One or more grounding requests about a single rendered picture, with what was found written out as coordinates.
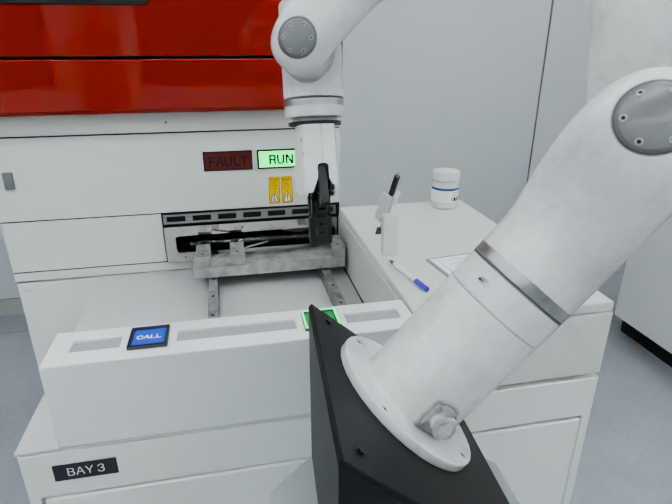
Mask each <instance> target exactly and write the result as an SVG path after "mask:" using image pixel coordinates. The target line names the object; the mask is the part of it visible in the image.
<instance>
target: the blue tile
mask: <svg viewBox="0 0 672 504"><path fill-rule="evenodd" d="M166 329H167V328H157V329H147V330H137V331H135V334H134V337H133V341H132V344H131V345H141V344H150V343H160V342H164V340H165V335H166Z"/></svg>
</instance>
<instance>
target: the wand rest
mask: <svg viewBox="0 0 672 504"><path fill-rule="evenodd" d="M400 193H401V192H400V191H397V193H396V194H395V195H394V196H393V198H392V196H390V195H388V194H387V193H385V192H384V191H383V192H382V194H381V197H380V201H379V204H378V207H377V211H376V214H375V218H376V219H377V220H378V222H382V224H381V254H382V255H383V256H389V255H397V236H398V215H397V214H396V213H394V210H395V207H396V204H397V201H398V198H399V196H400ZM391 200H392V201H391ZM390 203H391V204H390ZM389 206H390V207H389ZM388 209H389V210H388ZM387 212H388V213H387Z"/></svg>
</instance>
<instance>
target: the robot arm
mask: <svg viewBox="0 0 672 504"><path fill-rule="evenodd" d="M381 1H383V0H282V1H281V2H280V3H279V6H278V11H279V17H278V19H277V21H276V23H275V25H274V28H273V30H272V34H271V50H272V53H273V56H274V58H275V60H276V61H277V63H278V64H279V65H280V66H281V67H282V78H283V95H284V112H285V119H287V120H292V121H293V122H290V123H288V126H289V127H295V176H296V192H297V193H298V194H299V195H301V196H303V197H307V200H308V213H309V216H311V217H308V228H309V242H310V243H311V244H312V245H318V244H330V243H332V223H331V204H330V198H331V197H330V195H331V196H333V195H335V194H336V193H337V191H338V166H337V149H336V137H335V126H336V125H341V121H340V120H337V118H341V117H344V99H343V72H342V45H341V42H342V41H343V40H344V39H345V37H346V36H347V35H348V34H349V33H350V32H351V31H352V30H353V28H354V27H355V26H356V25H357V24H358V23H359V22H360V21H361V20H362V19H363V18H364V17H365V16H366V15H367V14H368V13H369V12H370V11H371V10H372V9H373V8H374V7H375V6H376V5H378V4H379V3H380V2H381ZM318 193H319V194H318ZM670 217H672V0H590V37H589V63H588V81H587V96H586V105H585V106H584V107H583V108H582V109H581V110H580V111H579V112H578V113H577V114H576V115H575V116H574V117H573V118H572V120H571V121H570V122H569V123H568V124H567V126H566V127H565V128H564V130H563V131H562V132H561V133H560V135H559V136H558V137H557V139H556V140H555V141H554V143H553V144H552V145H551V147H550V148H549V150H548V151H547V153H546V154H545V156H544V157H543V159H542V160H541V162H540V163H539V165H538V166H537V168H536V169H535V171H534V172H533V174H532V176H531V177H530V179H529V180H528V182H527V184H526V185H525V187H524V189H523V190H522V192H521V194H520V195H519V197H518V199H517V200H516V202H515V203H514V205H513V206H512V207H511V209H510V210H509V212H508V213H507V214H506V215H505V217H504V218H503V219H502V220H501V221H500V222H499V223H498V224H497V226H496V227H495V228H494V229H493V230H492V231H491V232H490V233H489V234H488V235H487V236H486V237H485V238H484V239H483V240H482V241H481V242H480V243H479V244H478V245H477V247H476V248H475V249H474V250H473V251H472V252H471V253H470V254H469V255H468V256H467V257H466V258H465V259H464V260H463V261H462V263H461V264H460V265H459V266H458V267H457V268H456V269H455V270H454V271H453V272H452V273H451V274H450V275H449V276H448V277H447V278H446V279H445V280H444V281H443V283H442V284H441V285H440V286H439V287H438V288H437V289H436V290H435V291H434V292H433V293H432V294H431V295H430V296H429V297H428V298H427V299H426V301H425V302H424V303H423V304H422V305H421V306H420V307H419V308H418V309H417V310H416V311H415V312H414V313H413V314H412V315H411V316H410V317H409V319H408V320H407V321H406V322H405V323H404V324H403V325H402V326H401V327H400V328H399V329H398V330H397V331H396V332H395V333H394V334H393V335H392V336H391V338H390V339H389V340H388V341H387V342H386V343H385V344H384V345H383V346H381V345H380V344H378V343H376V342H374V341H372V340H370V339H367V338H365V337H360V336H352V337H350V338H349V339H347V341H346V342H345V343H344V344H343V345H342V348H341V359H342V364H343V366H344V369H345V371H346V374H347V376H348V378H349V379H350V381H351V383H352V385H353V387H354V388H355V390H356V391H357V393H358V394H359V396H360V397H361V399H362V400H363V401H364V403H365V404H366V405H367V407H368V408H369V409H370V410H371V412H372V413H373V414H374V415H375V416H376V417H377V418H378V420H379V421H380V422H381V423H382V424H383V425H384V426H385V427H386V428H387V429H388V430H389V431H390V432H391V433H392V434H393V435H394V436H395V437H396V438H397V439H398V440H399V441H400V442H402V443H403V444H404V445H405V446H406V447H407V448H409V449H410V450H411V451H413V452H414V453H415V454H416V455H418V456H419V457H421V458H422V459H424V460H425V461H427V462H429V463H430V464H432V465H434V466H436V467H438V468H440V469H443V470H447V471H450V472H457V471H460V470H462V469H463V468H464V467H465V466H466V465H467V464H468V463H469V461H470V456H471V453H470V448H469V444H468V442H467V439H466V437H465V435H464V433H463V431H462V429H461V427H460V425H459V423H461V422H462V421H463V420H464V419H465V418H466V417H467V416H468V415H469V414H470V413H471V412H472V411H473V410H474V409H475V408H476V407H477V406H478V405H479V404H480V403H481V402H482V401H483V400H484V399H485V398H486V397H487V396H488V395H489V394H490V393H492V392H493V391H494V390H495V389H496V388H497V387H498V386H499V385H500V384H501V383H502V382H503V381H504V380H505V379H506V378H507V377H508V376H509V375H510V374H511V373H512V372H513V371H514V370H515V369H516V368H517V367H518V366H519V365H520V364H521V363H523V362H524V361H525V360H526V359H527V358H528V357H529V356H530V355H531V354H532V353H533V352H534V351H535V350H536V349H537V348H538V347H539V346H540V345H541V344H542V343H543V342H544V341H545V340H546V339H547V338H548V337H549V336H550V335H551V334H552V333H554V332H555V331H556V330H557V329H558V328H559V327H560V325H562V324H563V323H564V322H565V321H566V320H567V319H568V318H569V317H570V316H571V315H572V314H573V313H574V312H575V311H576V310H577V309H578V308H579V307H580V306H581V305H582V304H583V303H584V302H586V301H587V300H588V299H589V298H590V297H591V296H592V295H593V294H594V293H595V292H596V291H597V290H598V289H599V288H600V287H601V286H602V285H603V284H604V283H605V282H606V281H607V280H608V279H609V278H610V277H611V276H612V275H613V274H614V273H615V272H616V271H617V270H618V269H619V268H620V267H621V265H622V264H623V263H624V262H625V261H626V260H627V259H628V258H629V257H630V256H631V255H632V254H633V253H634V252H635V251H636V250H637V249H638V248H639V247H640V246H641V245H642V244H643V243H644V242H645V241H646V240H647V239H648V238H649V237H650V236H651V235H652V234H653V233H654V232H655V231H656V230H657V229H658V228H659V227H660V226H661V225H662V224H663V223H664V222H665V221H666V220H667V219H668V218H670Z"/></svg>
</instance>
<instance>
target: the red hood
mask: <svg viewBox="0 0 672 504"><path fill-rule="evenodd" d="M281 1H282V0H0V117H7V116H47V115H87V114H126V113H166V112H205V111H245V110H284V95H283V78H282V67H281V66H280V65H279V64H278V63H277V61H276V60H275V58H274V56H273V53H272V50H271V34H272V30H273V28H274V25H275V23H276V21H277V19H278V17H279V11H278V6H279V3H280V2H281Z"/></svg>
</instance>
